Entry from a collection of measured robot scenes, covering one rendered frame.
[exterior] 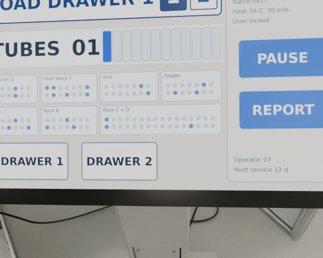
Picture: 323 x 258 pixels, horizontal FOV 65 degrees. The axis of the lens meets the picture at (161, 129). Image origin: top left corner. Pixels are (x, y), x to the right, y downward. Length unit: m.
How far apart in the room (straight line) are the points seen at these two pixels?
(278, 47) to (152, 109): 0.16
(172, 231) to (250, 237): 0.86
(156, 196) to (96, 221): 1.18
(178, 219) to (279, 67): 0.36
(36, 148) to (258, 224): 1.27
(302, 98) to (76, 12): 0.29
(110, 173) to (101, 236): 1.12
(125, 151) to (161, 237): 0.35
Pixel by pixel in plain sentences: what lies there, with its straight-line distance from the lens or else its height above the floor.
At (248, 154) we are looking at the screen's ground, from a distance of 0.31.
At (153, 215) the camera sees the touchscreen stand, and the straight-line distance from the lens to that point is 0.55.
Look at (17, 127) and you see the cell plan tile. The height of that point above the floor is 1.04.
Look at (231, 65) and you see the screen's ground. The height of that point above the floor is 1.09.
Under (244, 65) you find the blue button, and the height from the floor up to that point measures 1.09.
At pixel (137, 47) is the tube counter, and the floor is 1.11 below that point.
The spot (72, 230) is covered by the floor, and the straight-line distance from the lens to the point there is 1.50.
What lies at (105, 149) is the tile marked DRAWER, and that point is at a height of 1.02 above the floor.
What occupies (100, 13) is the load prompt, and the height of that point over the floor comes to 1.14.
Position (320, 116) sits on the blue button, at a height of 1.04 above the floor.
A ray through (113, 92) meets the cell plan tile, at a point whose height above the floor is 1.07.
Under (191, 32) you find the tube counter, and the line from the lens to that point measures 0.32.
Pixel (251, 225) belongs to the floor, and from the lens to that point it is 1.46.
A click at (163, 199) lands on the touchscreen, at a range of 0.31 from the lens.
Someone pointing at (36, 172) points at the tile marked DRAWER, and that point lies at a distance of 0.35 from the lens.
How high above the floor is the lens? 1.23
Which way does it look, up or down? 40 degrees down
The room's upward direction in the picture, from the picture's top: 4 degrees counter-clockwise
